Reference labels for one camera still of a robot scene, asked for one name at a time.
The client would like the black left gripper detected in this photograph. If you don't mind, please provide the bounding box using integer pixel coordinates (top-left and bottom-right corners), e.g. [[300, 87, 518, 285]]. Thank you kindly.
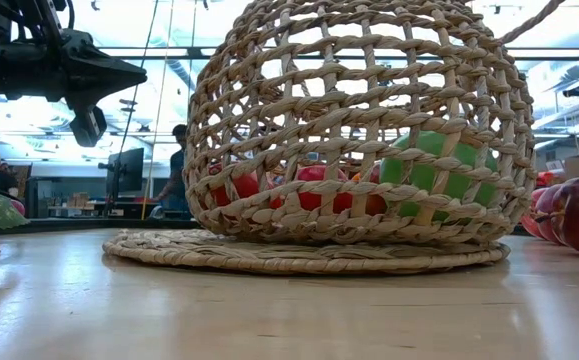
[[23, 29, 148, 109]]

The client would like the small red apple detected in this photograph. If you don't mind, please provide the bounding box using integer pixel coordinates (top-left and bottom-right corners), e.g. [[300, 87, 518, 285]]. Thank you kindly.
[[293, 165, 353, 214]]

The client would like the woven straw basket with handles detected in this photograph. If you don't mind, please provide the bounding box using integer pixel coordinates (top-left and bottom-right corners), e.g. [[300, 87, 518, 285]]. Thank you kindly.
[[102, 0, 568, 276]]

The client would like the green apple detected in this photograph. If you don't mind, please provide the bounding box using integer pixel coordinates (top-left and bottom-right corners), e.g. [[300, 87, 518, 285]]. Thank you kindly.
[[379, 130, 500, 224]]

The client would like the dark red apple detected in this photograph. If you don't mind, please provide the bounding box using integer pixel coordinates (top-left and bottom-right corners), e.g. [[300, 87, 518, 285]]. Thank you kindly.
[[520, 185, 565, 241]]

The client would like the background monitor on stand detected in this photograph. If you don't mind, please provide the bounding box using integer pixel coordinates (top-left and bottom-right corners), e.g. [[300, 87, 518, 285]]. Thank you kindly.
[[97, 147, 145, 214]]

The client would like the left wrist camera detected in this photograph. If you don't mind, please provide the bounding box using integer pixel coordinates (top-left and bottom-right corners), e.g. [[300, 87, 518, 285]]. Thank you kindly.
[[67, 103, 109, 149]]

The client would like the black hanging cable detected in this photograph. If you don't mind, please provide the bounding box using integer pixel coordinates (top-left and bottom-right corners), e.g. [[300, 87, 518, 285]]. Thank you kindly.
[[118, 0, 160, 151]]

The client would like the yellow hanging cord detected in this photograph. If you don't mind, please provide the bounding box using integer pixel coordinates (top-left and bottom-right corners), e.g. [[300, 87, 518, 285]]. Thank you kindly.
[[141, 0, 174, 221]]

